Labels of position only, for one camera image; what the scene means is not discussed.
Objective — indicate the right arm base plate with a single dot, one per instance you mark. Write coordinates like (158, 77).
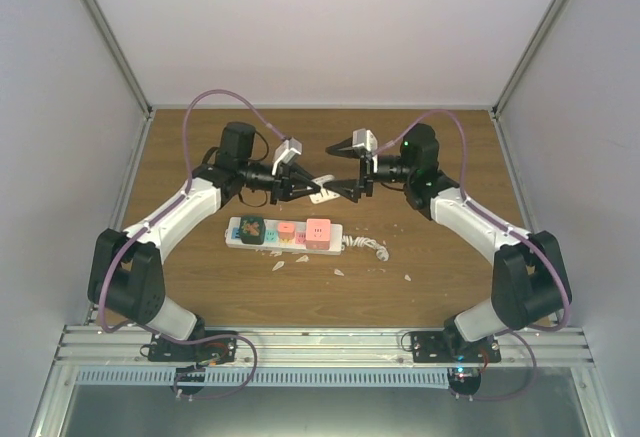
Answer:
(446, 346)

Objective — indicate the grey slotted cable duct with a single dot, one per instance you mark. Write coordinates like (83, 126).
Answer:
(267, 377)

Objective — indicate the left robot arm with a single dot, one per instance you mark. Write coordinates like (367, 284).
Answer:
(127, 274)

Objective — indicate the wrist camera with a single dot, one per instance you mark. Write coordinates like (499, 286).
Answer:
(364, 143)
(286, 153)

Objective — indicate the white plug adapter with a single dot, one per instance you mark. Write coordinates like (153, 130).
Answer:
(323, 195)

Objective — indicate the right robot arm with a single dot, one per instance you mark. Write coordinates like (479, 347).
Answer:
(529, 279)

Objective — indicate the green patterned plug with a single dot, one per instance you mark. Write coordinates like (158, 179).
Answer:
(252, 230)

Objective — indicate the aluminium frame post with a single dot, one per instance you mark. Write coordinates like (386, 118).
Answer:
(548, 20)
(109, 38)

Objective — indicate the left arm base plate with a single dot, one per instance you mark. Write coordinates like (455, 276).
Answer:
(206, 347)

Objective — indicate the left aluminium frame post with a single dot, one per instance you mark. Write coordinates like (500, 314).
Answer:
(109, 38)

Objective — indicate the aluminium front rail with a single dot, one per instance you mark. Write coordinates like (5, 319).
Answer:
(324, 347)

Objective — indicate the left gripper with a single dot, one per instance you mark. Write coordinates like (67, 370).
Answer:
(283, 183)

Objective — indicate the pink cube adapter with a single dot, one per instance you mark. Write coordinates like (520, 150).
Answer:
(318, 234)

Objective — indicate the white power strip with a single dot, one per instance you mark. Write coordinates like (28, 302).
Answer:
(274, 243)

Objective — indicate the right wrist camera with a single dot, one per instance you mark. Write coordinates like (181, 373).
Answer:
(364, 143)

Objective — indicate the right aluminium frame post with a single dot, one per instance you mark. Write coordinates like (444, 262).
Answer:
(548, 20)

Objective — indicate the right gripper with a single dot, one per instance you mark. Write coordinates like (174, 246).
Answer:
(366, 173)

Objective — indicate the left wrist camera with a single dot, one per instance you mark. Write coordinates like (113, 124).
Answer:
(286, 153)

